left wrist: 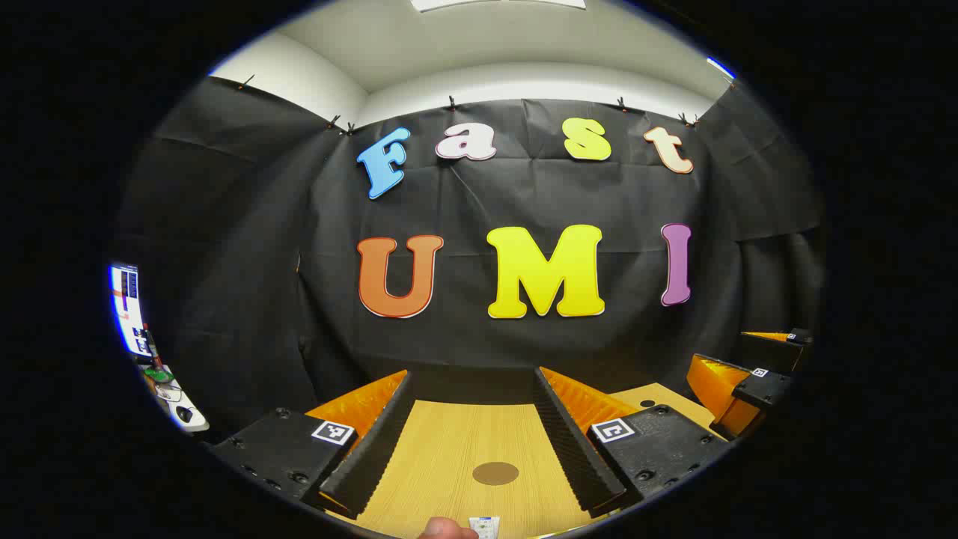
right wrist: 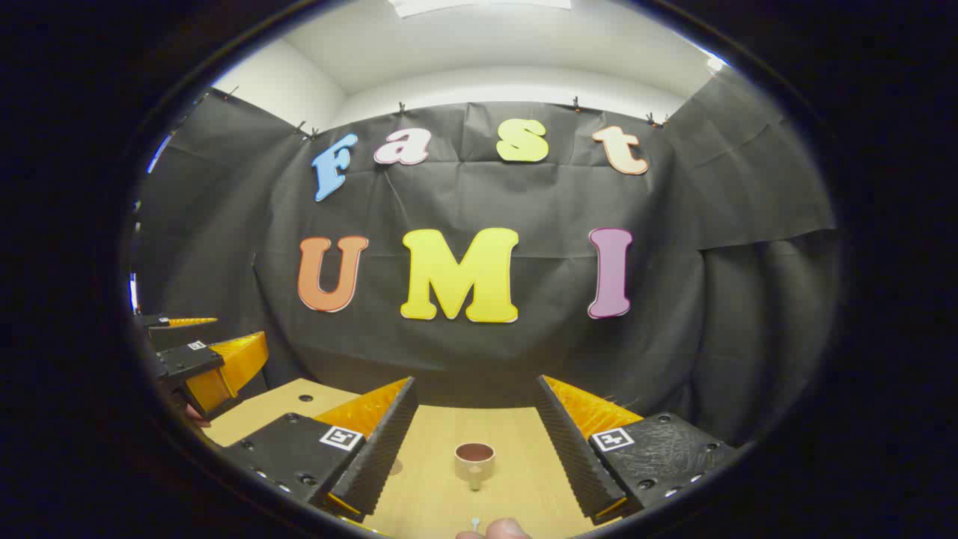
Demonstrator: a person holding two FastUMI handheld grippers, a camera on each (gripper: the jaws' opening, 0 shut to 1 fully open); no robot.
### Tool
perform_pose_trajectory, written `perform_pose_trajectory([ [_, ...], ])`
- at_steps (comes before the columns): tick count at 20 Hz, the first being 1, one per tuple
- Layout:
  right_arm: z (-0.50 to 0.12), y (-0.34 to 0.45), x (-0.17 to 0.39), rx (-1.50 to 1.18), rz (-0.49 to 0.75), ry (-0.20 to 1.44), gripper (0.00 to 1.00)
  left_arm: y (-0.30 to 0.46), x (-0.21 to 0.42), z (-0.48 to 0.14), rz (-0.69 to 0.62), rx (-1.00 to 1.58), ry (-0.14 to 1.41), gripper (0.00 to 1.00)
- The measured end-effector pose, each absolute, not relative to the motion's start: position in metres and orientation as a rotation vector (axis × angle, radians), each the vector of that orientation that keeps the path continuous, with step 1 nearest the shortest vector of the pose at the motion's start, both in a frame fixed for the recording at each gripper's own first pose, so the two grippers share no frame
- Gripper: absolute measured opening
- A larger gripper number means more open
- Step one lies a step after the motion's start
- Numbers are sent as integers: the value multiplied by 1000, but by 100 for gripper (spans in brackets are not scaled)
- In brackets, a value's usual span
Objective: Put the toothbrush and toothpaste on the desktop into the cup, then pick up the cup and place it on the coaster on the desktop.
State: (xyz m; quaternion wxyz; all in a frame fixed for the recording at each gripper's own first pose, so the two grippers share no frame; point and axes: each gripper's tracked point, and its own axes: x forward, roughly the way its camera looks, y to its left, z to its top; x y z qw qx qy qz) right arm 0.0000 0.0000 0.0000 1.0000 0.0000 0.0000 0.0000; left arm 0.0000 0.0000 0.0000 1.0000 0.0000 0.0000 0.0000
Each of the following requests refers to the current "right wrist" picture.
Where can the beige cup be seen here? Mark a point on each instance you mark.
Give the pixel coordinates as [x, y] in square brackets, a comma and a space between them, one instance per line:
[474, 466]

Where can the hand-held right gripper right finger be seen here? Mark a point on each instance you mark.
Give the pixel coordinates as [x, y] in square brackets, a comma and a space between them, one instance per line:
[572, 449]

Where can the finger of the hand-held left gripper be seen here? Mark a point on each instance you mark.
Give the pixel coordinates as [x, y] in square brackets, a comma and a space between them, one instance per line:
[168, 337]
[183, 363]

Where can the ceiling light panel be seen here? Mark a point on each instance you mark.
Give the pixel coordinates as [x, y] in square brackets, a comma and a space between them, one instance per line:
[479, 4]

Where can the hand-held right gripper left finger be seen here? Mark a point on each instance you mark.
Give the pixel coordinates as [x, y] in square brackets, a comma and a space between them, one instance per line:
[374, 457]

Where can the black backdrop cloth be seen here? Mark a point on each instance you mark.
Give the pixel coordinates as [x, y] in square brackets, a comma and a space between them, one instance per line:
[524, 202]

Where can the light wooden desktop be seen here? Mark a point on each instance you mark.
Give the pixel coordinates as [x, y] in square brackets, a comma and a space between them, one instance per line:
[479, 427]

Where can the row of black cloth clips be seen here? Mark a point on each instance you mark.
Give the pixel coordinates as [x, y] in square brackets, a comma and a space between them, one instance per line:
[576, 103]

